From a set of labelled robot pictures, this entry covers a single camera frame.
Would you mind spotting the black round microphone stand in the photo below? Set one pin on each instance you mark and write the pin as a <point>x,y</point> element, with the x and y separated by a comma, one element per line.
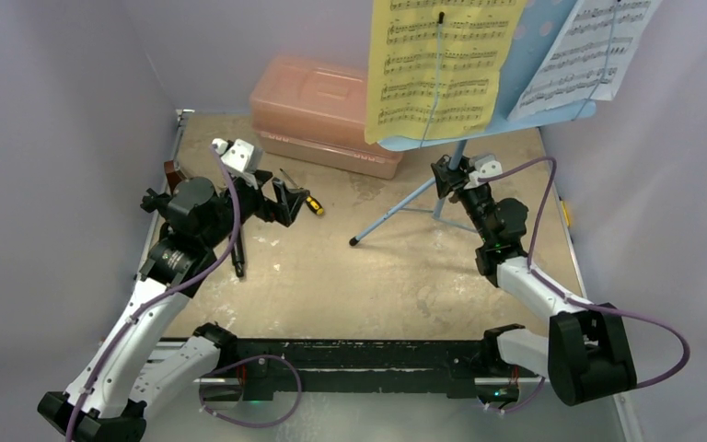
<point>153,201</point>

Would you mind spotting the black yellow screwdriver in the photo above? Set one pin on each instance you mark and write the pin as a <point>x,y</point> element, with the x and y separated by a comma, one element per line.
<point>311,202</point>

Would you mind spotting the yellow sheet music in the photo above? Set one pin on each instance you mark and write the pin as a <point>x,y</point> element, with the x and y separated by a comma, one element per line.
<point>434,67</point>

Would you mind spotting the pink plastic storage box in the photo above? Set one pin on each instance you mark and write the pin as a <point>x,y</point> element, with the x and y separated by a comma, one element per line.
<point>315,112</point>

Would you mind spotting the light blue music stand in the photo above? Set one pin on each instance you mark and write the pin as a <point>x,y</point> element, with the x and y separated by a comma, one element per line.
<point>509,90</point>

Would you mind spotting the black microphone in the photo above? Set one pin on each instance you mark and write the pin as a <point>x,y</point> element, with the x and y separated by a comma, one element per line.
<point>238,256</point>

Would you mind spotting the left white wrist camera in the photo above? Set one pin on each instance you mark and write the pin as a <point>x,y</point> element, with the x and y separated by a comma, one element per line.
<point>240,158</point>

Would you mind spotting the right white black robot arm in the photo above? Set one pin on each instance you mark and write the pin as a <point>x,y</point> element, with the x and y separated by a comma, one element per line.
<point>586,354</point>

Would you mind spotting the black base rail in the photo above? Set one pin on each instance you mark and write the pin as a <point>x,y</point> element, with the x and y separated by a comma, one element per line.
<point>456,369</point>

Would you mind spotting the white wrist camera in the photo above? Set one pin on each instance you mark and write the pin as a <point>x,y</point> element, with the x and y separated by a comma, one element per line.
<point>240,158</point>
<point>482,168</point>

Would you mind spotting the white sheet music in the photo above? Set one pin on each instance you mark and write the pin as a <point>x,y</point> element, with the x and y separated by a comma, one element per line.
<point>576,53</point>

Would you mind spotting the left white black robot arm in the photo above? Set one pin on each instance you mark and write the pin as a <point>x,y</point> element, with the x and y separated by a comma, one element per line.
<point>117,393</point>

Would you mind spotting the brown wooden metronome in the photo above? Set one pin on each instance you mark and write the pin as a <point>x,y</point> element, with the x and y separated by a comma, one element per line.
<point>174,174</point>

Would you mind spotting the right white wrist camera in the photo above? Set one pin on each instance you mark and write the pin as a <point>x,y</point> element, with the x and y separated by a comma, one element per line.
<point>482,168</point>

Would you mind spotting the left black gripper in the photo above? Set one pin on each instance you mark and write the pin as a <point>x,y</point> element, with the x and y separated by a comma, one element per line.
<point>288,200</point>

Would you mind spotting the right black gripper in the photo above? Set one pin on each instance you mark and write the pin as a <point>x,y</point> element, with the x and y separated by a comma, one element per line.
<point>451,180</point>

